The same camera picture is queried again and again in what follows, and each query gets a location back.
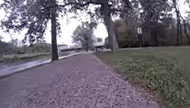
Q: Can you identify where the low pale building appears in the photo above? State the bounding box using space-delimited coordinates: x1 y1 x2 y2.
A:
56 39 108 56

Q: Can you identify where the lone spreading tree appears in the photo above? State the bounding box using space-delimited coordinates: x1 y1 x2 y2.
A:
69 21 101 54

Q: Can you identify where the big thick-trunked tree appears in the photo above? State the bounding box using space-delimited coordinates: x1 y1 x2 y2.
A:
67 0 157 57

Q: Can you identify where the reddish grey paved path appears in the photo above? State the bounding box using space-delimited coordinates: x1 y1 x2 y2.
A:
0 46 166 108

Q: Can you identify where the tall slim-trunked tree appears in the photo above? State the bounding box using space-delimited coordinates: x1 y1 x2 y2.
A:
0 0 84 67

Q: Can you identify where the sign on pole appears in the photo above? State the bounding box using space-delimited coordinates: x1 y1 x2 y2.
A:
136 25 145 49

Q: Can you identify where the grass verge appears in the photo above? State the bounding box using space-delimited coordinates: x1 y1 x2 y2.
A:
94 41 190 108

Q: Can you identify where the wood of tall trees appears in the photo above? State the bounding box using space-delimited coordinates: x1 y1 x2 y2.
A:
112 0 190 54

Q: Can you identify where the rough grass field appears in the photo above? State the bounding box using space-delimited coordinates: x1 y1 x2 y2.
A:
0 48 53 65

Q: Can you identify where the grey wet asphalt road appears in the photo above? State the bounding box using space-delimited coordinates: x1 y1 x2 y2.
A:
0 51 86 83

